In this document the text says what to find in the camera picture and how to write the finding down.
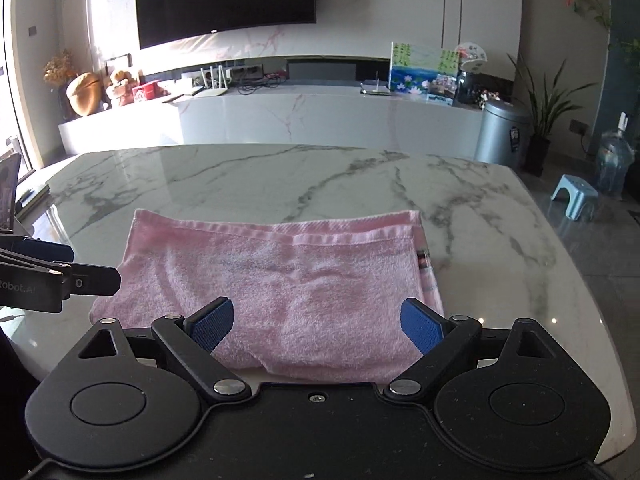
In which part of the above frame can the pink towel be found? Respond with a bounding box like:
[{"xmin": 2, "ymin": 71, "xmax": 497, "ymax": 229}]
[{"xmin": 90, "ymin": 209, "xmax": 442, "ymax": 384}]

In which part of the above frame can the tan round vase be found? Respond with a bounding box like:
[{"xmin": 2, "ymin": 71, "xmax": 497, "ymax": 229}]
[{"xmin": 66, "ymin": 73, "xmax": 102, "ymax": 117}]

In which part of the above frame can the red box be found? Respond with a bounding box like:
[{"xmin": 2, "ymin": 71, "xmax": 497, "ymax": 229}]
[{"xmin": 131, "ymin": 80, "xmax": 168, "ymax": 102}]

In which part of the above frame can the white tv cabinet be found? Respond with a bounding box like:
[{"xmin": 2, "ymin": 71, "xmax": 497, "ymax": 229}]
[{"xmin": 58, "ymin": 84, "xmax": 483, "ymax": 159}]

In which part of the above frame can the light blue plastic stool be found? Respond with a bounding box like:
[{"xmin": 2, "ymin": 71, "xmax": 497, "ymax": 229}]
[{"xmin": 551, "ymin": 174, "xmax": 599, "ymax": 221}]

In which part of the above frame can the grey metal trash can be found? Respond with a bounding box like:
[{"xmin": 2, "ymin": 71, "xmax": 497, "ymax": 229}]
[{"xmin": 474, "ymin": 100, "xmax": 530, "ymax": 169}]

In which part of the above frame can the white wifi router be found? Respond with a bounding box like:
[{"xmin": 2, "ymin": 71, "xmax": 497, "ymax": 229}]
[{"xmin": 192, "ymin": 65, "xmax": 229, "ymax": 96}]

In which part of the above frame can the blue water jug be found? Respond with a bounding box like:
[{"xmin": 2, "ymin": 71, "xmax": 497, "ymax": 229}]
[{"xmin": 596, "ymin": 112, "xmax": 636, "ymax": 200}]

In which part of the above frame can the potted green plant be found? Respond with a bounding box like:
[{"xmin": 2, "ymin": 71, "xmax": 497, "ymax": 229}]
[{"xmin": 508, "ymin": 54, "xmax": 596, "ymax": 177}]

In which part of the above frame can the colourful painted picture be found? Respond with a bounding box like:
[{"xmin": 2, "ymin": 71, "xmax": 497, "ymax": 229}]
[{"xmin": 387, "ymin": 42, "xmax": 460, "ymax": 106}]

